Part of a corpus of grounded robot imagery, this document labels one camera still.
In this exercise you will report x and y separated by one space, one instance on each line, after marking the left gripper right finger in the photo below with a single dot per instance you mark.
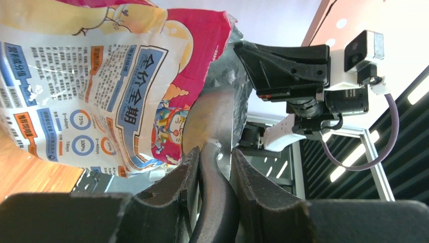
269 213

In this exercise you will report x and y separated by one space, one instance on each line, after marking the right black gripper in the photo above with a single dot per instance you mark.
295 75

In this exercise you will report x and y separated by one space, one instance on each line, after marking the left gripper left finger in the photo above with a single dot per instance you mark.
160 213

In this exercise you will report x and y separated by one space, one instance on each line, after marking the metal scoop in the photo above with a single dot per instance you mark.
209 126

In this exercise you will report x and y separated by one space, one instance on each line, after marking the pet food bag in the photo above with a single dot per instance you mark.
105 85

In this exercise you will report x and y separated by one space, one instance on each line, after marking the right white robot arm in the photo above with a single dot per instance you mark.
294 128

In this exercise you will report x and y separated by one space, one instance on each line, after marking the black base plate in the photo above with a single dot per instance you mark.
92 182

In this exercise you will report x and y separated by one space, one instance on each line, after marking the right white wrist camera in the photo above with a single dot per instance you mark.
359 63

